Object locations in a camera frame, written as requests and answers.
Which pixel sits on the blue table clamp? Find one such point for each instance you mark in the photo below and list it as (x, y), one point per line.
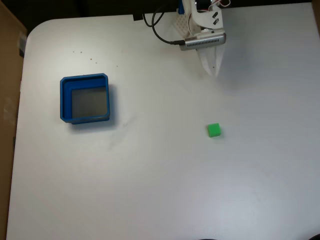
(180, 8)

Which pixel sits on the white perforated base plate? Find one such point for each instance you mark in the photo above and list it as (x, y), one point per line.
(182, 23)

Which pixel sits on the brown cardboard panel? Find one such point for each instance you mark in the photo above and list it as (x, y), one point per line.
(10, 100)

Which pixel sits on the black tape strip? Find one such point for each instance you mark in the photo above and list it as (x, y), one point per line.
(138, 17)

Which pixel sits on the blue box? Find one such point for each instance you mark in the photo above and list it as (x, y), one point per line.
(65, 100)

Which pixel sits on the silver camera box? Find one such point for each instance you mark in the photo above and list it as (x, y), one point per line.
(203, 42)

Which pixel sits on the green cube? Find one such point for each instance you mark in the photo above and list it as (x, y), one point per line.
(214, 130)

